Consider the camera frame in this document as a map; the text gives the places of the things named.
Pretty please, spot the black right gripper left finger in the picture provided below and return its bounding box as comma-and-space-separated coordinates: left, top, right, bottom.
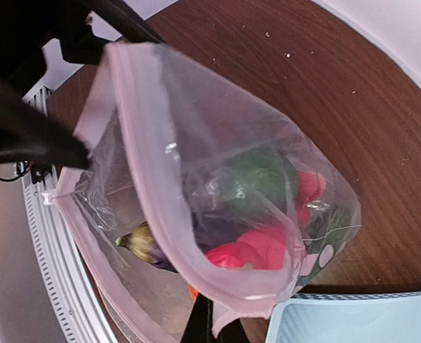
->
181, 296, 210, 343

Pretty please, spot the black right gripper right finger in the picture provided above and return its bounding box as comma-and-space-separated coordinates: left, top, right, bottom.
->
215, 319, 249, 343

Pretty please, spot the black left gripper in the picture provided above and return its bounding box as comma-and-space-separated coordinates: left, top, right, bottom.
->
0, 0, 165, 169

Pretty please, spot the orange red pepper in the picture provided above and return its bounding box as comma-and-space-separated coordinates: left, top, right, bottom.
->
193, 169, 330, 271

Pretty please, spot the dark purple eggplant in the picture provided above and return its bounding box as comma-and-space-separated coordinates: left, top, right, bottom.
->
115, 213, 245, 273

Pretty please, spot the clear zip top bag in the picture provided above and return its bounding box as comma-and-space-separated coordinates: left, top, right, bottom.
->
44, 42, 361, 342

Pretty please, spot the green cucumber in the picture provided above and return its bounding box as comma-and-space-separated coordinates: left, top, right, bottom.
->
296, 206, 361, 287

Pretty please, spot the green bell pepper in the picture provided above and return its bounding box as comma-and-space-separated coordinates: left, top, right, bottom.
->
215, 146, 299, 214

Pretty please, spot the light blue plastic basket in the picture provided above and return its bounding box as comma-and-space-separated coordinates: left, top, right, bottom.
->
266, 292, 421, 342

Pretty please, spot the front aluminium rail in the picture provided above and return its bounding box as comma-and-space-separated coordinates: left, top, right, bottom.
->
0, 85, 125, 343

